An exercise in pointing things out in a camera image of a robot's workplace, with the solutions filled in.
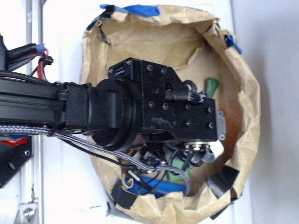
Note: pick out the green rectangular block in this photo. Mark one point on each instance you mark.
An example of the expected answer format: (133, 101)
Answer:
(176, 173)

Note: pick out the black tape piece left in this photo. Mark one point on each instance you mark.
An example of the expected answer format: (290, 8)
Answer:
(122, 197)

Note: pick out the blue tape strip top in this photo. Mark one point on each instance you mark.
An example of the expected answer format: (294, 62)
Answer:
(143, 10)

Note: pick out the blue masking tape strip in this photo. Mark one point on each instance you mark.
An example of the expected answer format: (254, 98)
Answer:
(231, 42)

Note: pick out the orange toy carrot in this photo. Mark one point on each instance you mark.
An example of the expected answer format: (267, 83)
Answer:
(212, 85)

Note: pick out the black tape piece right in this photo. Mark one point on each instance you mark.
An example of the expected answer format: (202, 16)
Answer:
(222, 181)

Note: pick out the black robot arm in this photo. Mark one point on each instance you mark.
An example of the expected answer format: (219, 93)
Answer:
(138, 98)

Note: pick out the blue cylinder toy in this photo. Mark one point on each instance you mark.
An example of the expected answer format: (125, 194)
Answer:
(164, 187)

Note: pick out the black tape piece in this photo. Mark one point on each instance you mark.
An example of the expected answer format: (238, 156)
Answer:
(122, 197)
(222, 181)

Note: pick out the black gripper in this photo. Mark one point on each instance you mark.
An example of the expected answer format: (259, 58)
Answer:
(173, 112)

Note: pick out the aluminium extrusion rail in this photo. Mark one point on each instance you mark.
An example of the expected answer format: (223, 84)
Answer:
(31, 191)

